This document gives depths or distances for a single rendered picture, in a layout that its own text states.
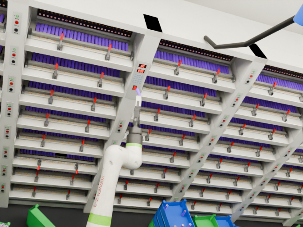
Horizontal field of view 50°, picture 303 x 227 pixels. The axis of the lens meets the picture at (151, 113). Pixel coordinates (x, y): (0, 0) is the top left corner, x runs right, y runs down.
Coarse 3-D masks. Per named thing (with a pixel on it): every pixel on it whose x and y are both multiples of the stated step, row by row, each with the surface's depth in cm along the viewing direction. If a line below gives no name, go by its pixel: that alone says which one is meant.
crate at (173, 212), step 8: (184, 200) 253; (160, 208) 250; (168, 208) 252; (176, 208) 255; (184, 208) 255; (168, 216) 247; (176, 216) 249; (184, 216) 252; (168, 224) 236; (176, 224) 243; (184, 224) 246; (192, 224) 244
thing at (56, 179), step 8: (16, 168) 246; (24, 168) 249; (32, 168) 252; (16, 176) 246; (24, 176) 248; (32, 176) 249; (40, 176) 252; (48, 176) 254; (56, 176) 256; (64, 176) 258; (72, 176) 258; (80, 176) 260; (88, 176) 263; (32, 184) 249; (40, 184) 250; (48, 184) 251; (56, 184) 253; (64, 184) 255; (72, 184) 257; (80, 184) 259; (88, 184) 262
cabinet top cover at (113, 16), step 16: (16, 0) 159; (32, 0) 160; (48, 0) 165; (64, 0) 171; (80, 0) 178; (80, 16) 168; (96, 16) 170; (112, 16) 176; (128, 16) 183; (144, 32) 179; (160, 32) 180; (176, 32) 187; (192, 32) 195; (208, 32) 204; (208, 48) 191; (240, 48) 201
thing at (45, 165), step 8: (16, 152) 233; (16, 160) 233; (24, 160) 235; (32, 160) 237; (96, 160) 252; (40, 168) 239; (48, 168) 240; (56, 168) 240; (64, 168) 242; (72, 168) 244; (80, 168) 246; (88, 168) 249; (96, 168) 251
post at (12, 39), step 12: (12, 12) 162; (24, 12) 163; (24, 24) 167; (12, 36) 170; (24, 36) 171; (12, 72) 184; (12, 96) 194; (0, 120) 205; (12, 120) 206; (0, 132) 211; (12, 132) 212; (0, 144) 218; (12, 144) 219; (0, 156) 225; (12, 156) 226; (0, 168) 232; (0, 180) 240; (0, 192) 249; (0, 204) 259
